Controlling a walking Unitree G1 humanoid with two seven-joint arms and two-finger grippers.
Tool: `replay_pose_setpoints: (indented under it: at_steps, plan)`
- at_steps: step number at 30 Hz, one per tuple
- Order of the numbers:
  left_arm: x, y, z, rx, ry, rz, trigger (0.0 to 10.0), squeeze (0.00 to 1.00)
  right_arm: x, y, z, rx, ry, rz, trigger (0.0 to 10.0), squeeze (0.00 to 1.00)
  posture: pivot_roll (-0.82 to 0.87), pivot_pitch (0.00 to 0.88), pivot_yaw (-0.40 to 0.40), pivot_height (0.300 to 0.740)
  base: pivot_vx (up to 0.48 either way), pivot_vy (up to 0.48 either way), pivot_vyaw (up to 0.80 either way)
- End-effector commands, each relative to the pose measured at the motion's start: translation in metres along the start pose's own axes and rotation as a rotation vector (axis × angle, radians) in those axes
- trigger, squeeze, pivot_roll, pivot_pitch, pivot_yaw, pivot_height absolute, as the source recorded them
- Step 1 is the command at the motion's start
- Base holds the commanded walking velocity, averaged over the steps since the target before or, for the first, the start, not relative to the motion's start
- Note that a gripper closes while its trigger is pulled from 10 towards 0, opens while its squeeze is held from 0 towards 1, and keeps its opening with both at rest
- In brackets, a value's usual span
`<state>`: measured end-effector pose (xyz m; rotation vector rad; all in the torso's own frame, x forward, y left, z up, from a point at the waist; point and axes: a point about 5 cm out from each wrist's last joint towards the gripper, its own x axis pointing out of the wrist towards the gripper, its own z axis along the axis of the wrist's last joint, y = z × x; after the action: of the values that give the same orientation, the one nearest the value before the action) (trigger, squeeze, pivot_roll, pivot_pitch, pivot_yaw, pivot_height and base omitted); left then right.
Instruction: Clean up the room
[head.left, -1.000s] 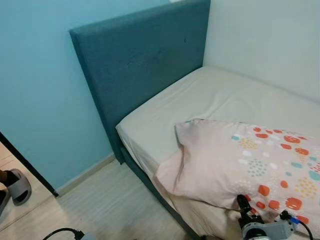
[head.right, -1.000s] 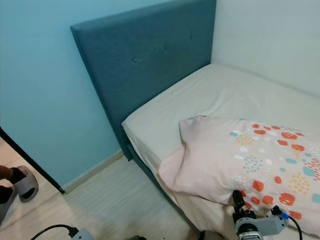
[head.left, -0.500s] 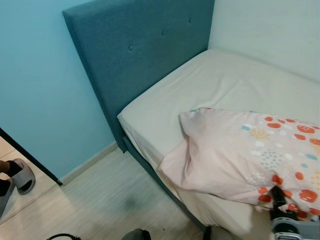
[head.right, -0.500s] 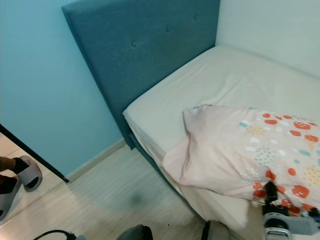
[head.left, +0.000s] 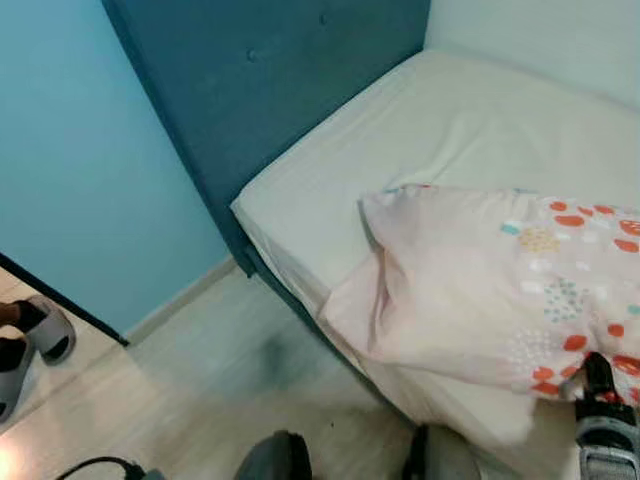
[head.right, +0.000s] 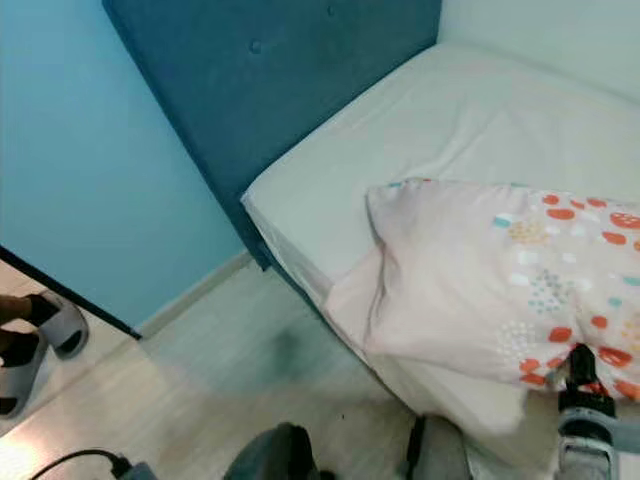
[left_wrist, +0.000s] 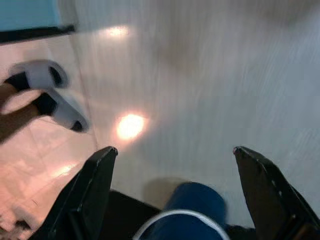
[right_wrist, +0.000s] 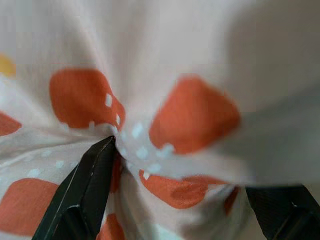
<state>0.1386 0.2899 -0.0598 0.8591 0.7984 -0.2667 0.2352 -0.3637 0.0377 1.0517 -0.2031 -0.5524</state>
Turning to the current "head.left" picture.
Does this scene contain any person right leg black sock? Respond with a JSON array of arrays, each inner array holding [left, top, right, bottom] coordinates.
[[0, 338, 26, 371]]

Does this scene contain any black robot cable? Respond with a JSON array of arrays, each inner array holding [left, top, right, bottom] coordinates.
[[55, 455, 146, 480]]

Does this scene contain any grey slipper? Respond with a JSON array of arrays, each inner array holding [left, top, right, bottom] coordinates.
[[0, 340, 39, 421], [25, 295, 77, 363]]

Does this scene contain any white bed mattress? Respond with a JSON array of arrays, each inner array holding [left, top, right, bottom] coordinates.
[[232, 48, 640, 476]]

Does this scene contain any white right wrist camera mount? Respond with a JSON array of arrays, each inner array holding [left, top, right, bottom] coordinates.
[[573, 402, 640, 480]]

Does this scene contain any person leg black sock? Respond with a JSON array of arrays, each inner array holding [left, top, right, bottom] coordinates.
[[0, 300, 46, 336], [0, 338, 26, 371]]

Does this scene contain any person left leg black sock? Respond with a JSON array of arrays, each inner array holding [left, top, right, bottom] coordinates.
[[0, 300, 46, 336]]

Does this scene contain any pink patterned pillow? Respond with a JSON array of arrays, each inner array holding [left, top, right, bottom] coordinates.
[[318, 183, 640, 406]]

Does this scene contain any teal padded headboard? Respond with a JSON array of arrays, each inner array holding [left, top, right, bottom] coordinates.
[[100, 0, 433, 276]]

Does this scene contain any white baseboard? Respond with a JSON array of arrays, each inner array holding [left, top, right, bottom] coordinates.
[[125, 255, 246, 346]]

